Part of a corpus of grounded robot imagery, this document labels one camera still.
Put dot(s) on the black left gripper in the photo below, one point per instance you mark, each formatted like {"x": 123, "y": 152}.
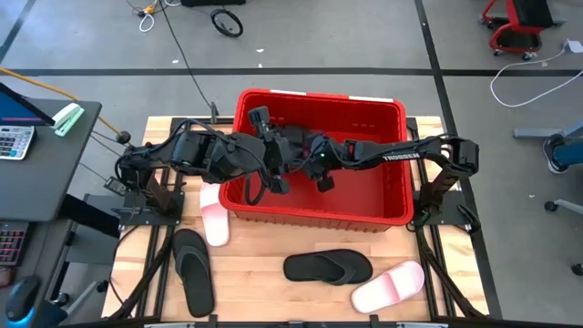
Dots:
{"x": 278, "y": 155}

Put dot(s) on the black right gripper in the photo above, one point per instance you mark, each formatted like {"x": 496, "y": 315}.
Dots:
{"x": 328, "y": 157}

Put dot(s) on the pink slide sandal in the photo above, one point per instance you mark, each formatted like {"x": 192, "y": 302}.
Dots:
{"x": 216, "y": 223}
{"x": 387, "y": 287}

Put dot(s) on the black flip-flop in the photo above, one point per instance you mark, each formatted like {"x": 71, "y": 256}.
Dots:
{"x": 309, "y": 269}
{"x": 193, "y": 273}

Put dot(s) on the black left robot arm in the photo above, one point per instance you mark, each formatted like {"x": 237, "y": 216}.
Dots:
{"x": 191, "y": 150}

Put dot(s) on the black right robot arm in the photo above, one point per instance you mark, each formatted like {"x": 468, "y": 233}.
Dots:
{"x": 401, "y": 155}

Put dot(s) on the red plastic bin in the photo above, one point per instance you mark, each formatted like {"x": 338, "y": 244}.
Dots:
{"x": 364, "y": 200}

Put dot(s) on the black round knob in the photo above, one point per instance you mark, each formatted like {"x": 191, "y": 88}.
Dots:
{"x": 123, "y": 137}

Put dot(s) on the black power brick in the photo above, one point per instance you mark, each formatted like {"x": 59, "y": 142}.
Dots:
{"x": 115, "y": 185}

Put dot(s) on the mint green stapler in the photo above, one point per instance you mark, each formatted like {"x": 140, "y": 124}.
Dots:
{"x": 68, "y": 118}

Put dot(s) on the black desk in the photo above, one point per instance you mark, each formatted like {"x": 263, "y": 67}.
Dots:
{"x": 54, "y": 182}

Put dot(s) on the grey chair base with casters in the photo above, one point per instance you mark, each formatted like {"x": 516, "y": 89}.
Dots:
{"x": 551, "y": 206}

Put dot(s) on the grey keyboard tray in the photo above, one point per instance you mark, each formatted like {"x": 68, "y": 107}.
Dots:
{"x": 45, "y": 255}

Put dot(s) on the grey calculator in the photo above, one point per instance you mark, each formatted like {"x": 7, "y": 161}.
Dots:
{"x": 16, "y": 143}

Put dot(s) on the monitor with blue screen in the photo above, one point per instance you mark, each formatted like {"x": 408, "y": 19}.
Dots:
{"x": 18, "y": 111}

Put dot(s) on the white power adapter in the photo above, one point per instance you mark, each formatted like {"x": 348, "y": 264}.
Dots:
{"x": 574, "y": 46}

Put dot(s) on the keyboard with coloured keys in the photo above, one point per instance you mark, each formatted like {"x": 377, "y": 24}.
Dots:
{"x": 11, "y": 243}

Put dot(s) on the black computer mouse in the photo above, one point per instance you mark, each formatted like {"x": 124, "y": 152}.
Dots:
{"x": 20, "y": 296}

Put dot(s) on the black metal frame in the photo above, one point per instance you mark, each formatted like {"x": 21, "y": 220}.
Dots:
{"x": 453, "y": 209}

